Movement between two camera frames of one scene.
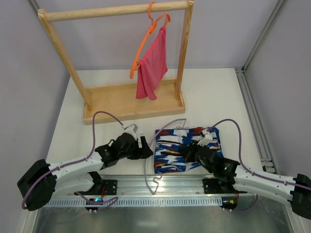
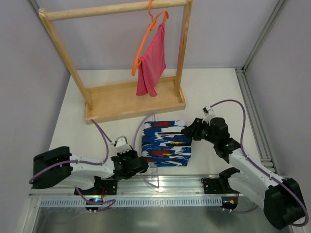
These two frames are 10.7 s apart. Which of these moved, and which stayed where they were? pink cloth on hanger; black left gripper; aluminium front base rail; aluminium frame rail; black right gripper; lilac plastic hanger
Moved: black right gripper; black left gripper; lilac plastic hanger
Stayed: pink cloth on hanger; aluminium front base rail; aluminium frame rail
